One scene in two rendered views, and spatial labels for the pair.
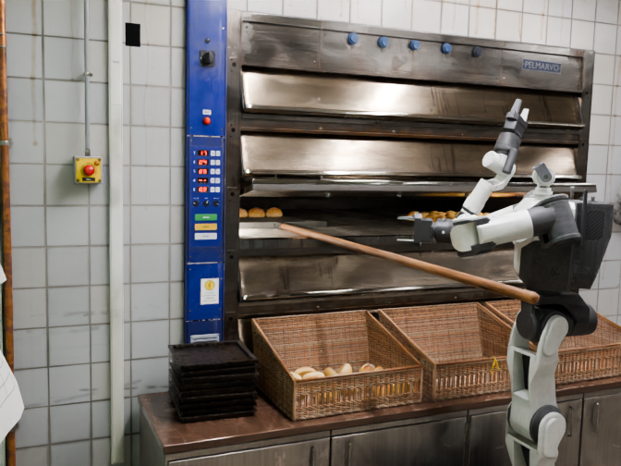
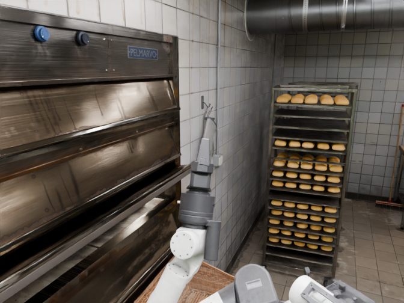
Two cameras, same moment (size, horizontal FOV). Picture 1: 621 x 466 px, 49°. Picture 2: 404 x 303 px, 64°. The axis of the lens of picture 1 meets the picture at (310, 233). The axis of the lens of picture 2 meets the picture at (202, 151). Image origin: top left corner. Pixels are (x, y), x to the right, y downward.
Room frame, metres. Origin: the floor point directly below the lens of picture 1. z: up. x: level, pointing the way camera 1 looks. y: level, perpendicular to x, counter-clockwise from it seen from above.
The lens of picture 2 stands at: (2.11, -0.25, 1.94)
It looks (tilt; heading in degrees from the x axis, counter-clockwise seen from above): 15 degrees down; 317
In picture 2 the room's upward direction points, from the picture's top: straight up
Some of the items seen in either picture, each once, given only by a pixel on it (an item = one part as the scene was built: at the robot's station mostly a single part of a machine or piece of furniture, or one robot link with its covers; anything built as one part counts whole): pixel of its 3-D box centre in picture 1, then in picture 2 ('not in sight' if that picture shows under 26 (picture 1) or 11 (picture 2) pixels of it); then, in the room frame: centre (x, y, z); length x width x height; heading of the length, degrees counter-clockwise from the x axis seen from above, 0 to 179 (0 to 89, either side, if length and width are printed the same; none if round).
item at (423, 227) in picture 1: (431, 230); not in sight; (2.44, -0.43, 1.28); 0.12 x 0.10 x 0.13; 78
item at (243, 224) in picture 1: (263, 221); not in sight; (3.50, 0.24, 1.20); 0.55 x 0.36 x 0.03; 114
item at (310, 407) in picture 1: (334, 359); not in sight; (2.69, -0.11, 0.72); 0.56 x 0.49 x 0.28; 114
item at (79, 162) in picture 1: (87, 169); not in sight; (2.53, 0.83, 1.46); 0.10 x 0.07 x 0.10; 113
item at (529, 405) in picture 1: (537, 375); not in sight; (2.33, -0.81, 0.78); 0.18 x 0.15 x 0.47; 23
